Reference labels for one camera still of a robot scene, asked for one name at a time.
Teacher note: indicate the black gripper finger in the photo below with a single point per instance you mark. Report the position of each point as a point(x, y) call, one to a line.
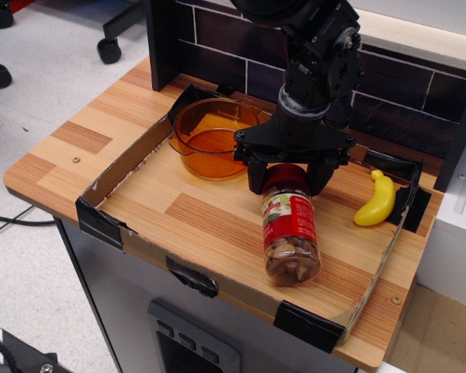
point(319, 175)
point(257, 170)

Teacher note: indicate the dark tiled backsplash panel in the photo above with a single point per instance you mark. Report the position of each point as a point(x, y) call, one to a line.
point(404, 105)

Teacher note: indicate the cardboard fence with black tape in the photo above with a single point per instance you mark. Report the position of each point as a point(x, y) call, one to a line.
point(209, 234)

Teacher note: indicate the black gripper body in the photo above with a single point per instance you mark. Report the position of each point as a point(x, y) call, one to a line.
point(293, 140)

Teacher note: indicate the black equipment at bottom left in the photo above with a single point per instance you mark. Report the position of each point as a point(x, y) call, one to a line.
point(18, 356)

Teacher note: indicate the yellow toy banana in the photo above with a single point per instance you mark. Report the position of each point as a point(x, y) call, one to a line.
point(382, 203)

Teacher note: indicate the grey control panel with buttons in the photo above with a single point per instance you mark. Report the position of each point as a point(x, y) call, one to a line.
point(182, 346)

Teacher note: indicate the red-lidded basil spice bottle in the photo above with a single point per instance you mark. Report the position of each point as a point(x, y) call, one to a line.
point(291, 254)

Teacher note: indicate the white side cabinet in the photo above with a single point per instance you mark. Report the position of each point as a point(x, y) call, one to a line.
point(443, 265)

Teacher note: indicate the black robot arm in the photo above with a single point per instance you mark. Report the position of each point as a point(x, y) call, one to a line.
point(313, 105)

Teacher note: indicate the amber glass pot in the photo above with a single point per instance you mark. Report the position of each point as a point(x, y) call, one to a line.
point(204, 135)

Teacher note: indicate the black chair base with casters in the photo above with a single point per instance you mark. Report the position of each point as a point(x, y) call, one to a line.
point(108, 48)

